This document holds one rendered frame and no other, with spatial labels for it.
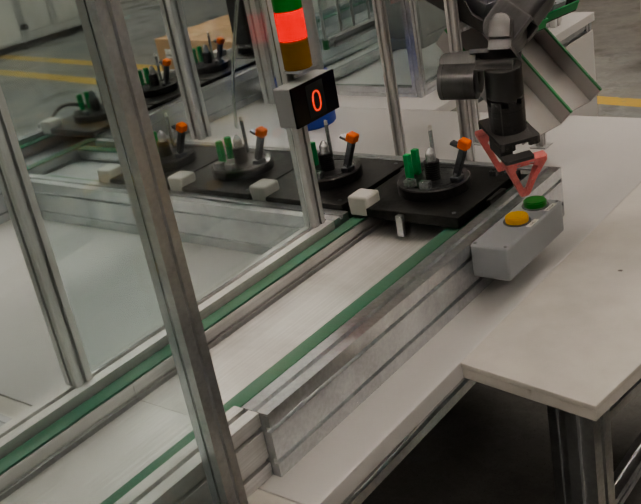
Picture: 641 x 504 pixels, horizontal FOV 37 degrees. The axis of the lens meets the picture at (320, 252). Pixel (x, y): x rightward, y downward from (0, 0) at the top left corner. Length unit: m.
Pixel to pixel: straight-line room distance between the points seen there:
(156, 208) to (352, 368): 0.48
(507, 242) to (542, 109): 0.51
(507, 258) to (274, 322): 0.39
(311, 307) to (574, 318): 0.42
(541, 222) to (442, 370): 0.36
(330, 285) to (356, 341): 0.29
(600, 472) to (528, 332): 0.24
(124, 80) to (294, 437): 0.56
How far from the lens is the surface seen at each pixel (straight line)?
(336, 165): 2.00
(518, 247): 1.62
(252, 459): 1.28
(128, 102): 0.98
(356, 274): 1.67
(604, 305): 1.61
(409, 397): 1.42
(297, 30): 1.65
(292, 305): 1.61
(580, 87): 2.19
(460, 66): 1.50
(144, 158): 1.00
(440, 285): 1.56
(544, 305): 1.62
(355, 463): 1.31
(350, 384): 1.39
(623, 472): 2.36
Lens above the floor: 1.63
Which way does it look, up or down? 24 degrees down
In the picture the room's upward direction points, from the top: 11 degrees counter-clockwise
